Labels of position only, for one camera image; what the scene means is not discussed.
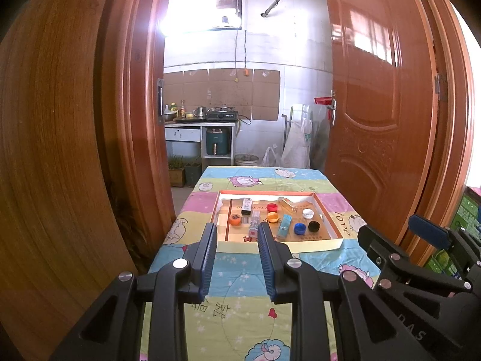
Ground silver patterned lighter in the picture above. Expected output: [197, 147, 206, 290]
[248, 211, 262, 240]

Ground brown wooden door frame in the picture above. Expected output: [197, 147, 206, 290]
[96, 0, 476, 277]

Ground printed cartoon sheep blanket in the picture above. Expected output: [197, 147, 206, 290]
[140, 165, 382, 361]

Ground white kitchen counter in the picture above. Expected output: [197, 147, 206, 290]
[164, 118, 241, 166]

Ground white plastic bag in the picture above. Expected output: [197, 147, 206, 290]
[261, 147, 280, 167]

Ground green air fryer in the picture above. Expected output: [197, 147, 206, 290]
[206, 128, 230, 156]

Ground metal strike plate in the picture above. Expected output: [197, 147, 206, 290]
[157, 78, 165, 123]

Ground green printed carton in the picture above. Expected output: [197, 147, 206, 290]
[424, 188, 481, 279]

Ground teal floral lighter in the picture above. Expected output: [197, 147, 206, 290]
[277, 214, 293, 239]

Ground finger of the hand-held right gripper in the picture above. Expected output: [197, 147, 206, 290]
[357, 225, 474, 298]
[409, 214, 481, 267]

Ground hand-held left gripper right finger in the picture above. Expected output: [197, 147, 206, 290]
[258, 222, 431, 361]

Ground black gas stove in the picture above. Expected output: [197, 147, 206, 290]
[206, 107, 239, 122]

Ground shallow cardboard box tray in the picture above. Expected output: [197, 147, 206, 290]
[210, 190, 344, 253]

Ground cardboard wall panel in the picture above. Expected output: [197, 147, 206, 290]
[163, 68, 282, 122]

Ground metal door hinge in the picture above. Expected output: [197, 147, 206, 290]
[435, 73, 449, 102]

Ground metal door handle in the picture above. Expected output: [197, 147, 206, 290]
[326, 89, 339, 125]

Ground kitchen window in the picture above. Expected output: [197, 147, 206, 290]
[165, 0, 243, 32]

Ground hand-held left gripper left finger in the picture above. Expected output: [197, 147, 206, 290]
[49, 223, 218, 361]

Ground brown wooden panel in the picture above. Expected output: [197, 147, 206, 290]
[0, 0, 124, 361]

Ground white woven sack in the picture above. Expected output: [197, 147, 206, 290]
[282, 118, 312, 169]

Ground brown wooden door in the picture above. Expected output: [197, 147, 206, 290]
[322, 0, 441, 252]

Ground planter box with grass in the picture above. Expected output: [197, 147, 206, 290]
[186, 162, 202, 187]
[168, 156, 186, 188]

